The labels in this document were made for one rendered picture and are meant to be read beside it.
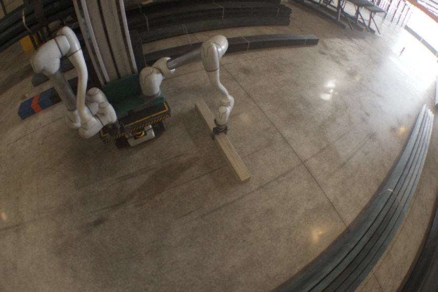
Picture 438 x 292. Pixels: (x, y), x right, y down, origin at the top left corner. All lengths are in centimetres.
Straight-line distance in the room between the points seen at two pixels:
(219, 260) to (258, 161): 96
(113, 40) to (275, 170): 180
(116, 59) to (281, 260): 212
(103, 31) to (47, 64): 54
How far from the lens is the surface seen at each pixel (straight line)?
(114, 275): 173
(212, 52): 118
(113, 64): 166
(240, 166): 162
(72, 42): 122
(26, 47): 717
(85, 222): 188
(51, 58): 120
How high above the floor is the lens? 154
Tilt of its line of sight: 53 degrees down
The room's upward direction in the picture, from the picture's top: 7 degrees clockwise
